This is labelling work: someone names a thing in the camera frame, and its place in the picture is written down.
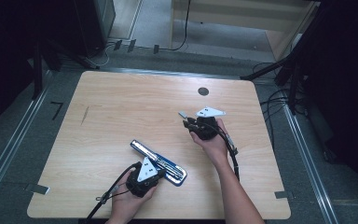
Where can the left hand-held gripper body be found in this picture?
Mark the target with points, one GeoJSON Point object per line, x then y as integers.
{"type": "Point", "coordinates": [146, 171]}

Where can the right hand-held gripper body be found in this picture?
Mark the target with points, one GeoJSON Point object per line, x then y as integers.
{"type": "Point", "coordinates": [209, 112]}

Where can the blue stapler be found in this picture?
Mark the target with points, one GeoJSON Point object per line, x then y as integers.
{"type": "Point", "coordinates": [167, 169]}

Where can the silver strip of staples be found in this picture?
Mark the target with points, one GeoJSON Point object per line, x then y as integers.
{"type": "Point", "coordinates": [182, 114]}

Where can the person's right hand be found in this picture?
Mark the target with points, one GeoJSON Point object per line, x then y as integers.
{"type": "Point", "coordinates": [216, 147]}

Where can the person's left hand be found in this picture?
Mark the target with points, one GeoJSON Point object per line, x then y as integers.
{"type": "Point", "coordinates": [124, 205]}

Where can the dark round table grommet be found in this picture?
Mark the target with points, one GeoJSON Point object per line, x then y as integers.
{"type": "Point", "coordinates": [203, 91]}

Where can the black metal stand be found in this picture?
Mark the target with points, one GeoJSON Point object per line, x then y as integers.
{"type": "Point", "coordinates": [38, 68]}
{"type": "Point", "coordinates": [287, 65]}

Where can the pale wooden furniture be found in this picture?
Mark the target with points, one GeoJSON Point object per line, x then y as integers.
{"type": "Point", "coordinates": [230, 18]}

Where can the small dark floor block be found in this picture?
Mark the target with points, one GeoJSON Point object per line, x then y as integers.
{"type": "Point", "coordinates": [132, 45]}
{"type": "Point", "coordinates": [118, 45]}

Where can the grey tape piece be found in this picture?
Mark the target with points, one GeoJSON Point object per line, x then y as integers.
{"type": "Point", "coordinates": [282, 194]}
{"type": "Point", "coordinates": [37, 188]}

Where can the dark cabinet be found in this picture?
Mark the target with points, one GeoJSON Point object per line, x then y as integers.
{"type": "Point", "coordinates": [96, 21]}

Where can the metal floor rail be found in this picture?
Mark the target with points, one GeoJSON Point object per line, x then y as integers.
{"type": "Point", "coordinates": [310, 168]}
{"type": "Point", "coordinates": [9, 149]}

